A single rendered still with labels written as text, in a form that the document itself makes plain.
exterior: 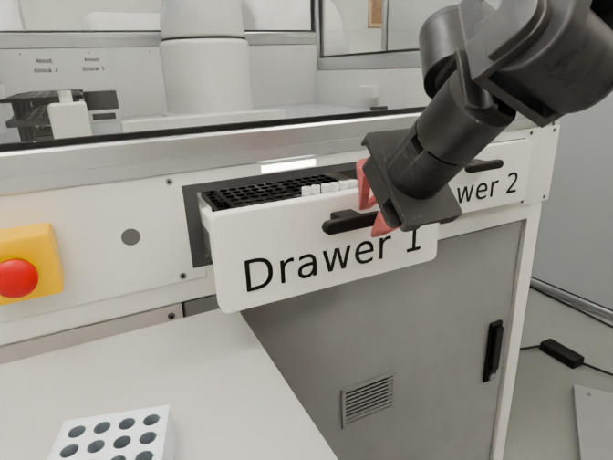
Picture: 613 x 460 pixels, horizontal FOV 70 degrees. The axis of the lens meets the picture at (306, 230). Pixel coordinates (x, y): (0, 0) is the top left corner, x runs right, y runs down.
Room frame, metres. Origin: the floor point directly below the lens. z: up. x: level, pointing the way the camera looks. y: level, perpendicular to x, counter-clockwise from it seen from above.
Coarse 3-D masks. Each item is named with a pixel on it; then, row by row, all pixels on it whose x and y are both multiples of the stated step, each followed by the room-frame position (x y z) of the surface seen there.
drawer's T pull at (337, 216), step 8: (336, 216) 0.45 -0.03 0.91; (344, 216) 0.45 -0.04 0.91; (352, 216) 0.44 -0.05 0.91; (360, 216) 0.44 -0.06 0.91; (368, 216) 0.44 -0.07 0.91; (376, 216) 0.45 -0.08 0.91; (328, 224) 0.42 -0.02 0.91; (336, 224) 0.43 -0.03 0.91; (344, 224) 0.43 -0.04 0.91; (352, 224) 0.43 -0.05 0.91; (360, 224) 0.44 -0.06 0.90; (368, 224) 0.44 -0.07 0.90; (328, 232) 0.42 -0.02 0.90; (336, 232) 0.43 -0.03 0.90
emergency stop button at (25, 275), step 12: (0, 264) 0.39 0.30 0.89; (12, 264) 0.40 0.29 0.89; (24, 264) 0.40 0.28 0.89; (0, 276) 0.39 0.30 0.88; (12, 276) 0.39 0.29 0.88; (24, 276) 0.40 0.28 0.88; (36, 276) 0.40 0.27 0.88; (0, 288) 0.39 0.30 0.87; (12, 288) 0.39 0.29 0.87; (24, 288) 0.39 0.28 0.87
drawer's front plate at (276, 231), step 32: (352, 192) 0.48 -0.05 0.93; (224, 224) 0.41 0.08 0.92; (256, 224) 0.43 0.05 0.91; (288, 224) 0.44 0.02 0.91; (320, 224) 0.46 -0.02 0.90; (224, 256) 0.41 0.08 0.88; (256, 256) 0.43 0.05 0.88; (288, 256) 0.44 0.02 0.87; (320, 256) 0.46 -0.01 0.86; (352, 256) 0.48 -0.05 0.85; (384, 256) 0.50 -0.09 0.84; (416, 256) 0.52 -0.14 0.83; (224, 288) 0.41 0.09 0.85; (288, 288) 0.44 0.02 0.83; (320, 288) 0.46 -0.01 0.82
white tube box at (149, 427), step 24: (144, 408) 0.30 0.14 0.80; (168, 408) 0.30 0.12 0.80; (72, 432) 0.28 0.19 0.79; (96, 432) 0.28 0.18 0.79; (120, 432) 0.27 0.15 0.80; (144, 432) 0.27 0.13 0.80; (168, 432) 0.28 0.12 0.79; (48, 456) 0.25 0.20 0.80; (72, 456) 0.25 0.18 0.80; (96, 456) 0.25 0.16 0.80; (120, 456) 0.25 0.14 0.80; (144, 456) 0.25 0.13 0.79; (168, 456) 0.26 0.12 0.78
